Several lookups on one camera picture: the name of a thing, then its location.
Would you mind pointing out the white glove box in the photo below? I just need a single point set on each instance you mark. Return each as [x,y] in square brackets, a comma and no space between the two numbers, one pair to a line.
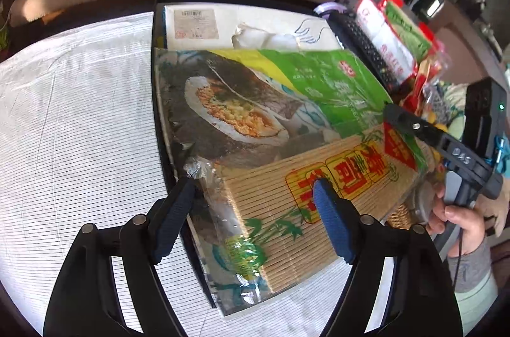
[200,26]

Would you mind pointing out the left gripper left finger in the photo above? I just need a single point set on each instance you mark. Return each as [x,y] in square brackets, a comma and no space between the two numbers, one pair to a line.
[85,300]

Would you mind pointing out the purple round lid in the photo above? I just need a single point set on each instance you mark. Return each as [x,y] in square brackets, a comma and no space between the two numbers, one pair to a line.
[325,9]

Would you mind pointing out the black storage box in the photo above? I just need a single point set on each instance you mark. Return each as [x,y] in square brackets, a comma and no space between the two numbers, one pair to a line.
[175,90]

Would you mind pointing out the striped white tablecloth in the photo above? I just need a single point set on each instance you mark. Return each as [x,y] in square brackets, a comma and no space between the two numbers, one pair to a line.
[78,145]

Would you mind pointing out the wicker basket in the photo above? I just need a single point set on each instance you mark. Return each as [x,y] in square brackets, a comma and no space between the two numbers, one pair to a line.
[401,218]

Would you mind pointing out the red white snack bag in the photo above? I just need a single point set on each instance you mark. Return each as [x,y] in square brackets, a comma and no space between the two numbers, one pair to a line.
[396,56]

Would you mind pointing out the green seaweed snack bag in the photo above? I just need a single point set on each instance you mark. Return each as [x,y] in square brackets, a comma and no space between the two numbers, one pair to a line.
[275,145]

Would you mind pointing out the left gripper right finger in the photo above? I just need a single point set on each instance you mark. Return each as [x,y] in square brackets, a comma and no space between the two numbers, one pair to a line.
[421,300]

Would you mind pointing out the black remote control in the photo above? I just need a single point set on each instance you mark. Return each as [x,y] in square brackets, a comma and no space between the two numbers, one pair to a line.
[350,34]

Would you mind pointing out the person right hand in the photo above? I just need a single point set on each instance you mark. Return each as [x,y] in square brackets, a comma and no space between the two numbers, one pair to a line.
[470,220]

